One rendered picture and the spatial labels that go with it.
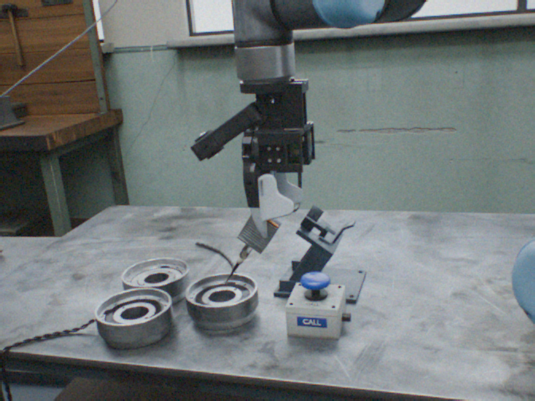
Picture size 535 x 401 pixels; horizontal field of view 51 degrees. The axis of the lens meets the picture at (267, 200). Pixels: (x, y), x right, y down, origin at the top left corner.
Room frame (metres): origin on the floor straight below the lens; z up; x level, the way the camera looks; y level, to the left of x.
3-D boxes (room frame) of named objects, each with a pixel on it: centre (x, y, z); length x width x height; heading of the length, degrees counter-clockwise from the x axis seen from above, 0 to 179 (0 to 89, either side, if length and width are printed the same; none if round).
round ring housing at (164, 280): (0.81, 0.18, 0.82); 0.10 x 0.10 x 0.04
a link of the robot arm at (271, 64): (0.74, -0.01, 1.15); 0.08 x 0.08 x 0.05
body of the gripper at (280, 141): (0.73, -0.02, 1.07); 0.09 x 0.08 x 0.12; 71
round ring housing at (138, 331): (0.70, 0.20, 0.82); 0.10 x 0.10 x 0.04
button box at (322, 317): (0.68, -0.06, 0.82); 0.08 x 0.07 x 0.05; 73
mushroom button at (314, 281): (0.68, -0.06, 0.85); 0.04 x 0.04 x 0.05
